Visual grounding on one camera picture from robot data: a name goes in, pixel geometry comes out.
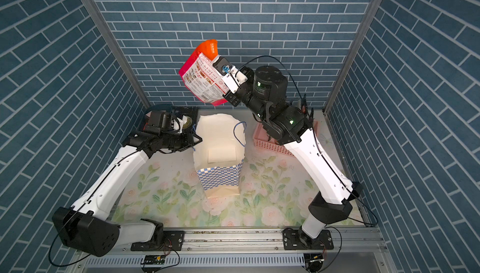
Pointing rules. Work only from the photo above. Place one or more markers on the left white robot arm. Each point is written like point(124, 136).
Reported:
point(84, 226)

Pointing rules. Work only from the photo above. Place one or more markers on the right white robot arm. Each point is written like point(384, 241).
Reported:
point(263, 92)

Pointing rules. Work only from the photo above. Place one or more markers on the white checkered paper bag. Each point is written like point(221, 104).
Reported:
point(219, 157)

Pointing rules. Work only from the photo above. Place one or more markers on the black hardcover book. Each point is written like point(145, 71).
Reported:
point(187, 116)

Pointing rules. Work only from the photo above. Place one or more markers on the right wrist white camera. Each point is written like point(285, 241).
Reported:
point(231, 76)

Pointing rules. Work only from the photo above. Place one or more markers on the pink perforated plastic basket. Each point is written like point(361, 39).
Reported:
point(262, 140)

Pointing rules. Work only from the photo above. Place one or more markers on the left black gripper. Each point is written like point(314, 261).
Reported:
point(189, 140)

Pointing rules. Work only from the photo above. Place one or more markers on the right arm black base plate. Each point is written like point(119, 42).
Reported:
point(296, 239)

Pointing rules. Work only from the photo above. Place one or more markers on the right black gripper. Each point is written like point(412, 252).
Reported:
point(234, 98)

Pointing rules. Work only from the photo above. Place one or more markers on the aluminium mounting rail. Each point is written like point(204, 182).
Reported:
point(249, 250)

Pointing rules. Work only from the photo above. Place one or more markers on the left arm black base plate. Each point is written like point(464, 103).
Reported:
point(167, 240)

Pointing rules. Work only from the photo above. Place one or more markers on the orange red condiment packet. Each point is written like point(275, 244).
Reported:
point(201, 78)

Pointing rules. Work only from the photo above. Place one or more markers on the floral table mat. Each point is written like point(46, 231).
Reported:
point(275, 190)

